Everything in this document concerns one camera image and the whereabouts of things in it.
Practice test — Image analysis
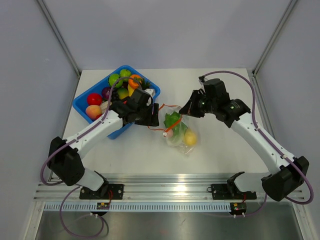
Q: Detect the pink egg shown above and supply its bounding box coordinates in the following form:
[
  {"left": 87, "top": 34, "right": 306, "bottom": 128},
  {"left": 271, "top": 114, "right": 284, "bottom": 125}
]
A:
[{"left": 166, "top": 130, "right": 174, "bottom": 139}]

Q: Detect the right frame post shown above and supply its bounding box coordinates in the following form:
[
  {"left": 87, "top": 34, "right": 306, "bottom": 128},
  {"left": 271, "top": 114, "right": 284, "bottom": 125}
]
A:
[{"left": 252, "top": 0, "right": 300, "bottom": 77}]

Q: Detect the clear zip top bag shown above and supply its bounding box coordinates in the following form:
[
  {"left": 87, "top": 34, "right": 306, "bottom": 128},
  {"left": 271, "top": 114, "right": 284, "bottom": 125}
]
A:
[{"left": 148, "top": 103, "right": 200, "bottom": 155}]

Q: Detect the yellow pepper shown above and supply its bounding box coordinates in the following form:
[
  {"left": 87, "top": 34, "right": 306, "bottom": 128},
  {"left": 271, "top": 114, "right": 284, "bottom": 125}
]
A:
[{"left": 127, "top": 85, "right": 137, "bottom": 97}]

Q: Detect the purple onion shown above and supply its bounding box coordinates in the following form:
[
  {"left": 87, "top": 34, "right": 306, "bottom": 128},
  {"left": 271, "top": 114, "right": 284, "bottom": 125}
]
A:
[{"left": 101, "top": 86, "right": 111, "bottom": 99}]

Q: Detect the peach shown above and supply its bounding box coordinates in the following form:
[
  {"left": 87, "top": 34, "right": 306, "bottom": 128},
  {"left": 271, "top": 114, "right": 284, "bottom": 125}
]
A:
[{"left": 85, "top": 105, "right": 102, "bottom": 121}]

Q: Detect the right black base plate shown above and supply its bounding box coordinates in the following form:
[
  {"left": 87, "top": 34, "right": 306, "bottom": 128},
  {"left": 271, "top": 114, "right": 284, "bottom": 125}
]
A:
[{"left": 206, "top": 183, "right": 257, "bottom": 201}]

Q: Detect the small pineapple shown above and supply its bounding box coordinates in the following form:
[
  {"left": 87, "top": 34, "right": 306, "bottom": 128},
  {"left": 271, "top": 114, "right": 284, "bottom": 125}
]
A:
[{"left": 140, "top": 78, "right": 151, "bottom": 90}]

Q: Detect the dark grape bunch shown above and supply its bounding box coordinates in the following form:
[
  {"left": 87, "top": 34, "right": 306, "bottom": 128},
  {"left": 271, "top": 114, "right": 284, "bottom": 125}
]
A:
[{"left": 111, "top": 90, "right": 120, "bottom": 102}]

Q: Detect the large red tomato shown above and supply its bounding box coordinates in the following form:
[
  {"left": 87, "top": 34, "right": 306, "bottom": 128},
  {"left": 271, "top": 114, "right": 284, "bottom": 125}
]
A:
[{"left": 86, "top": 93, "right": 103, "bottom": 106}]

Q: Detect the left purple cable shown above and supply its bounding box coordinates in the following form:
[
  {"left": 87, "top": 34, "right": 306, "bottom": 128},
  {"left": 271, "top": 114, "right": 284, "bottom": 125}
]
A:
[{"left": 40, "top": 76, "right": 155, "bottom": 237}]

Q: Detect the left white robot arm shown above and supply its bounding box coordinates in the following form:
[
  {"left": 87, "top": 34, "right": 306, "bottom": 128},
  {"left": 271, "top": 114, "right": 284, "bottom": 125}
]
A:
[{"left": 46, "top": 88, "right": 159, "bottom": 200}]

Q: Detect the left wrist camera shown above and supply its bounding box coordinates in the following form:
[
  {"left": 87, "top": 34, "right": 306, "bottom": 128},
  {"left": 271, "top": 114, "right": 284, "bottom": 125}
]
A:
[{"left": 144, "top": 88, "right": 156, "bottom": 98}]

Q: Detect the frame post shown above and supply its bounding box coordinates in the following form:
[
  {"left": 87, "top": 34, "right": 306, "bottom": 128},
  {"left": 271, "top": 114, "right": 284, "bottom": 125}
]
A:
[
  {"left": 35, "top": 0, "right": 82, "bottom": 79},
  {"left": 252, "top": 0, "right": 300, "bottom": 77}
]

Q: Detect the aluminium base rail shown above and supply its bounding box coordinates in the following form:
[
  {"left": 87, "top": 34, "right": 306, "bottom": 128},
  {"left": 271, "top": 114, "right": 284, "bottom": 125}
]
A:
[{"left": 33, "top": 173, "right": 305, "bottom": 203}]

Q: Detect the white scallion stalk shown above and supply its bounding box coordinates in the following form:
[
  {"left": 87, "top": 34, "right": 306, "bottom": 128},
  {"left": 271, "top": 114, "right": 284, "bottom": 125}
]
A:
[{"left": 99, "top": 100, "right": 112, "bottom": 113}]

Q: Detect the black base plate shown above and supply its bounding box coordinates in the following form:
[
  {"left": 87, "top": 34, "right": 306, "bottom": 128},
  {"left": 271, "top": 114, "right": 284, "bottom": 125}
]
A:
[
  {"left": 79, "top": 183, "right": 124, "bottom": 200},
  {"left": 206, "top": 183, "right": 257, "bottom": 201}
]

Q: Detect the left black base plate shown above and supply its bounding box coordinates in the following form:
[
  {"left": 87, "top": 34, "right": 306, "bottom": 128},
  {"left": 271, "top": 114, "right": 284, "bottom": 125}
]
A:
[{"left": 79, "top": 183, "right": 124, "bottom": 200}]

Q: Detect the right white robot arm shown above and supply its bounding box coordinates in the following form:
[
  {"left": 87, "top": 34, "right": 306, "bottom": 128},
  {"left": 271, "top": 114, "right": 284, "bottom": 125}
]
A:
[{"left": 179, "top": 78, "right": 310, "bottom": 202}]

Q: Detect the yellow lemon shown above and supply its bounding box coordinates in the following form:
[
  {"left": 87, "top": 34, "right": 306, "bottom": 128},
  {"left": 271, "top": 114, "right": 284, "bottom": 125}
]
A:
[{"left": 183, "top": 128, "right": 198, "bottom": 146}]

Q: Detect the green yellow mango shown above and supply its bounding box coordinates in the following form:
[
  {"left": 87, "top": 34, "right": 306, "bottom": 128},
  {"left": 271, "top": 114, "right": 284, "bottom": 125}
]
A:
[{"left": 117, "top": 87, "right": 129, "bottom": 100}]

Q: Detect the white slotted cable duct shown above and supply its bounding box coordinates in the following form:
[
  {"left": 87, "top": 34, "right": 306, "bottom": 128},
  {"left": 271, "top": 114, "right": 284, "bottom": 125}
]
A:
[{"left": 43, "top": 201, "right": 231, "bottom": 213}]

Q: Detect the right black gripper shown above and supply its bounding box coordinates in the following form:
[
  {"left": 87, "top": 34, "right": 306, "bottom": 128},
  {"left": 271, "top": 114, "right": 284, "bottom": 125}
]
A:
[{"left": 179, "top": 90, "right": 217, "bottom": 118}]

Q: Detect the blue plastic basket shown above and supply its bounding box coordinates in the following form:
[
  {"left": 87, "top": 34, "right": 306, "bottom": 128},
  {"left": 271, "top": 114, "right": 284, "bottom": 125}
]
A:
[{"left": 72, "top": 65, "right": 161, "bottom": 124}]

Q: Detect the left frame post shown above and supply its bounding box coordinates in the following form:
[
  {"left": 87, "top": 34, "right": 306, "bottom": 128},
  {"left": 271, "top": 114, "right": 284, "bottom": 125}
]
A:
[{"left": 35, "top": 0, "right": 82, "bottom": 79}]

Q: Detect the green lettuce head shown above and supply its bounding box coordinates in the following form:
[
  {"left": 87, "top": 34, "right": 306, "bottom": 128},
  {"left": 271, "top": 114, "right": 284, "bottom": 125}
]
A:
[{"left": 163, "top": 111, "right": 188, "bottom": 147}]

